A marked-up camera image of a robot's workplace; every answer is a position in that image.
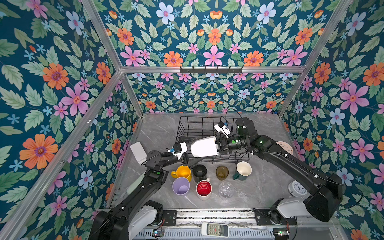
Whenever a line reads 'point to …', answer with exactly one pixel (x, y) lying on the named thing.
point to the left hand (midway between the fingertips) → (200, 146)
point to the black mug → (199, 173)
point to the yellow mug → (182, 172)
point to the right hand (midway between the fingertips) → (208, 148)
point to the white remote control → (215, 229)
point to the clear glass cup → (226, 189)
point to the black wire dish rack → (190, 128)
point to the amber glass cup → (222, 172)
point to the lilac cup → (181, 186)
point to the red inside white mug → (204, 189)
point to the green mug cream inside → (243, 169)
